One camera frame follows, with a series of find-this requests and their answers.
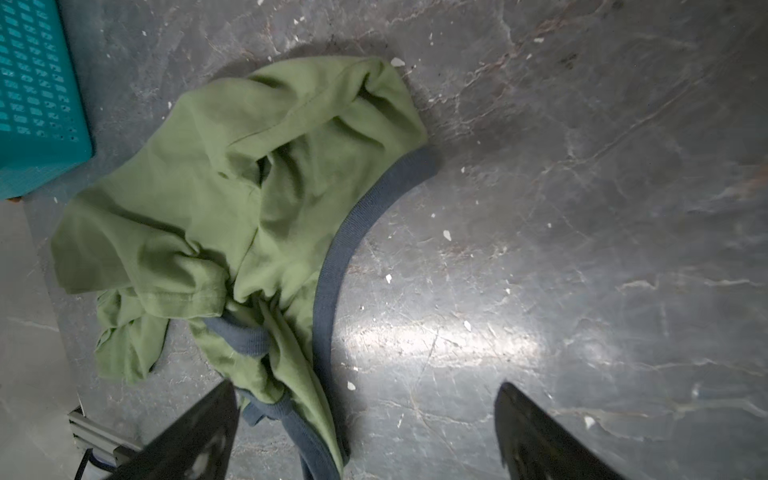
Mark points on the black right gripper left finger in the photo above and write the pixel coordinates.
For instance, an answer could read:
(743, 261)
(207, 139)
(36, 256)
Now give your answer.
(198, 445)

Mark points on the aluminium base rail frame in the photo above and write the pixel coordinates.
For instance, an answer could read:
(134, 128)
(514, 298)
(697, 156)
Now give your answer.
(106, 445)

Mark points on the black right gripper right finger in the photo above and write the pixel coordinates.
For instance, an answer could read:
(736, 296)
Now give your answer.
(534, 446)

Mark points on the olive green tank top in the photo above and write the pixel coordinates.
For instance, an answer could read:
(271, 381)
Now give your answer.
(240, 216)

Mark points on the teal plastic basket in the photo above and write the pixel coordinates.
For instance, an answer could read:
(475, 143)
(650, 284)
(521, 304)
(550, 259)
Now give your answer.
(44, 131)

